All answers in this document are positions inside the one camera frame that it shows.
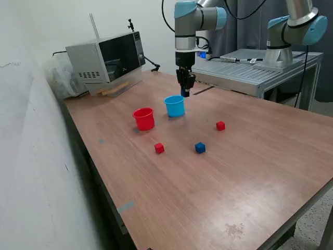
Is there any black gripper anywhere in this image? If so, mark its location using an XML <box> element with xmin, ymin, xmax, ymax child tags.
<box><xmin>175</xmin><ymin>51</ymin><xmax>196</xmax><ymax>97</ymax></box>

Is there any aluminium robot base table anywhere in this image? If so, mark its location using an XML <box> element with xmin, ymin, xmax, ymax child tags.
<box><xmin>183</xmin><ymin>48</ymin><xmax>325</xmax><ymax>110</ymax></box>

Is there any dark strip on table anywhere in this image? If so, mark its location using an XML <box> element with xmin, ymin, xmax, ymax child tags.
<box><xmin>193</xmin><ymin>86</ymin><xmax>216</xmax><ymax>95</ymax></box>

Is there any blue plastic cup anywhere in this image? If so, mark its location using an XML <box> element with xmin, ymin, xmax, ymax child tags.
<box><xmin>163</xmin><ymin>95</ymin><xmax>186</xmax><ymax>118</ymax></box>

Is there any red plastic cup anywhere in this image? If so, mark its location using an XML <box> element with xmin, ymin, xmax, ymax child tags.
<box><xmin>132</xmin><ymin>107</ymin><xmax>156</xmax><ymax>131</ymax></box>

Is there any light wooden stick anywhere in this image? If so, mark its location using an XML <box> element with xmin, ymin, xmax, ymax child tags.
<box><xmin>101</xmin><ymin>87</ymin><xmax>123</xmax><ymax>96</ymax></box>
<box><xmin>96</xmin><ymin>82</ymin><xmax>130</xmax><ymax>94</ymax></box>

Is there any dark grey curtain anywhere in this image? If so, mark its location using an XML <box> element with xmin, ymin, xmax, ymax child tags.
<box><xmin>207</xmin><ymin>0</ymin><xmax>333</xmax><ymax>104</ymax></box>

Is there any silver microwave oven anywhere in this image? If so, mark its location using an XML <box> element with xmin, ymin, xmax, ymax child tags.
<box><xmin>65</xmin><ymin>30</ymin><xmax>146</xmax><ymax>85</ymax></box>

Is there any white thin rod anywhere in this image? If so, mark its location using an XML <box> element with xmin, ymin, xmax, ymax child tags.
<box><xmin>89</xmin><ymin>13</ymin><xmax>101</xmax><ymax>42</ymax></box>

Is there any clear plastic bag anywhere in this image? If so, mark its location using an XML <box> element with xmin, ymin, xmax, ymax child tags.
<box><xmin>43</xmin><ymin>53</ymin><xmax>89</xmax><ymax>99</ymax></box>

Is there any long grey tape strip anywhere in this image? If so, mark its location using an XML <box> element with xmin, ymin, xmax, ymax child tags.
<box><xmin>117</xmin><ymin>201</ymin><xmax>135</xmax><ymax>214</ymax></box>

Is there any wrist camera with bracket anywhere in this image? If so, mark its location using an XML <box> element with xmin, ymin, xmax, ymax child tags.
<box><xmin>195</xmin><ymin>46</ymin><xmax>212</xmax><ymax>60</ymax></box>

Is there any silver connector with cable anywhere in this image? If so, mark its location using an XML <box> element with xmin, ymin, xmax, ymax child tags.
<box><xmin>208</xmin><ymin>54</ymin><xmax>264</xmax><ymax>65</ymax></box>

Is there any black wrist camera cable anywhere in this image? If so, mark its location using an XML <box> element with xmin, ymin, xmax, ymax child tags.
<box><xmin>161</xmin><ymin>0</ymin><xmax>268</xmax><ymax>60</ymax></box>

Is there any black hanging cable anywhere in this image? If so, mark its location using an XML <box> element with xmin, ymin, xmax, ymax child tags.
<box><xmin>293</xmin><ymin>44</ymin><xmax>310</xmax><ymax>108</ymax></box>

